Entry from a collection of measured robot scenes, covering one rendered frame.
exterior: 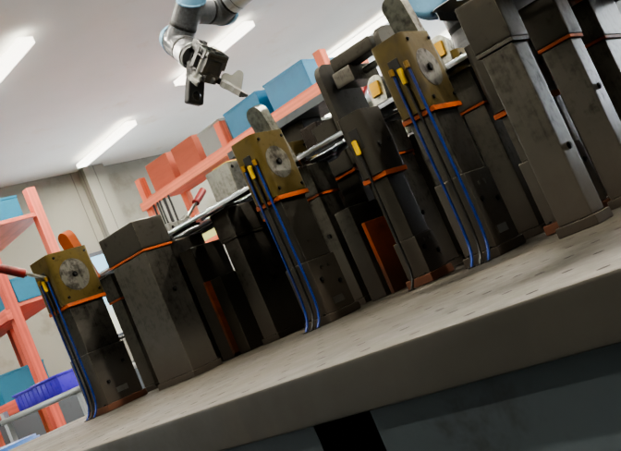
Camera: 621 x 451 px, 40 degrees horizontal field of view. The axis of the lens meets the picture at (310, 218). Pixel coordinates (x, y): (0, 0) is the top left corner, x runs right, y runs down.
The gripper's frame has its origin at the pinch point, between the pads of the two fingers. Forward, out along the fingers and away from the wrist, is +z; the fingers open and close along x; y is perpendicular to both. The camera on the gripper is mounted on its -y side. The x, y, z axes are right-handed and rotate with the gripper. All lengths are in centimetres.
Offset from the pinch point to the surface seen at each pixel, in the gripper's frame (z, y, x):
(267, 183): 68, 5, -28
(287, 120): 20.3, 2.9, 6.6
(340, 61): 39.1, 23.2, -1.2
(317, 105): 25.8, 9.5, 8.7
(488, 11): 108, 46, -40
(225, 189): 24.3, -15.6, -5.2
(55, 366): -563, -505, 288
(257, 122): 56, 11, -27
